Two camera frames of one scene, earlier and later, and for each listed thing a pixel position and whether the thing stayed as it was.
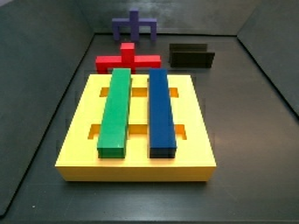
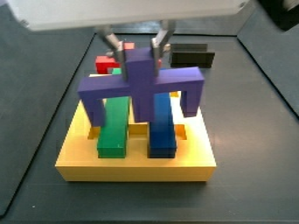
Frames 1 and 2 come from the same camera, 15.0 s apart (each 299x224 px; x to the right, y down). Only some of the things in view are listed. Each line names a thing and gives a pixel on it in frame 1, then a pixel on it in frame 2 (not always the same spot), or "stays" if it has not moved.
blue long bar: [162, 126] stays
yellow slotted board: [193, 164] stays
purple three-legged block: [134, 22] to [144, 82]
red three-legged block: [128, 60] stays
